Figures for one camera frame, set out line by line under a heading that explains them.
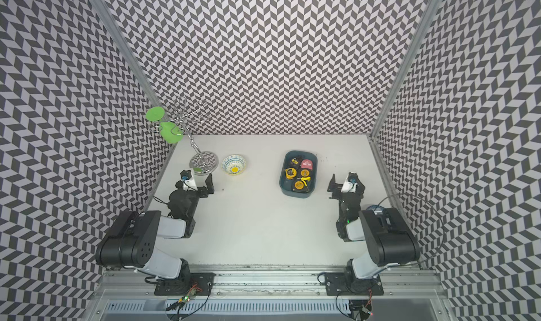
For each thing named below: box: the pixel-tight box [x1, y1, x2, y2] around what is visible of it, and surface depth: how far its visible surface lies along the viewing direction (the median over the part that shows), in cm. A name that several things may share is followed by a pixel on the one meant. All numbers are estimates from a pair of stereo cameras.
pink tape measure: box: [300, 159, 314, 170], surface depth 106 cm
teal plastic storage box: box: [278, 149, 319, 199], surface depth 101 cm
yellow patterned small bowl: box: [221, 154, 247, 176], surface depth 106 cm
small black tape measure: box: [289, 156, 301, 168], surface depth 105 cm
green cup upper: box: [145, 106, 166, 122], surface depth 84 cm
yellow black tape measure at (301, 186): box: [292, 176, 312, 193], surface depth 96 cm
